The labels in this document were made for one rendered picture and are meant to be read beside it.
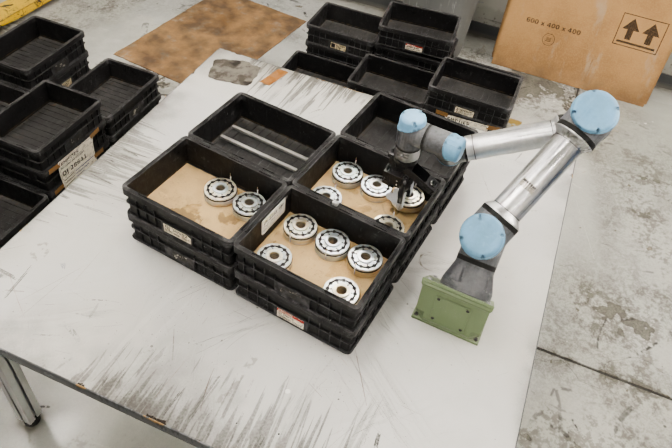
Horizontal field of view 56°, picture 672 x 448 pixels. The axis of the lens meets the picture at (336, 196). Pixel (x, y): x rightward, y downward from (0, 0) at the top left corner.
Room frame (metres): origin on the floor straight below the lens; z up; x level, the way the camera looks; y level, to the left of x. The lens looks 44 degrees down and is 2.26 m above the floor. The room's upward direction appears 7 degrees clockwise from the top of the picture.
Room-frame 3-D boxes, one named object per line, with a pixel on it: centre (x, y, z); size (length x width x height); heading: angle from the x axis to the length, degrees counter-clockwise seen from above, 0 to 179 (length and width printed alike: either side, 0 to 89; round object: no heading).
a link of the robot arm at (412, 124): (1.43, -0.19, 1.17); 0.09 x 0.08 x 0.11; 66
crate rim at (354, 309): (1.18, 0.03, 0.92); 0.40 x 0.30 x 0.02; 65
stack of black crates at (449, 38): (3.12, -0.33, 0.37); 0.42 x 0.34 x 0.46; 73
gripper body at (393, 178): (1.44, -0.19, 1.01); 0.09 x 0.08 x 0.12; 64
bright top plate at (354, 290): (1.08, -0.05, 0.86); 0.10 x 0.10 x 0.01
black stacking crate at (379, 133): (1.73, -0.23, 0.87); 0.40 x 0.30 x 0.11; 65
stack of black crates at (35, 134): (1.98, 1.23, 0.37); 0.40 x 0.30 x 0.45; 162
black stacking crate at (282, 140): (1.62, 0.26, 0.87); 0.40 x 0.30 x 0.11; 65
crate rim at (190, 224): (1.35, 0.39, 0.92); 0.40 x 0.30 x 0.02; 65
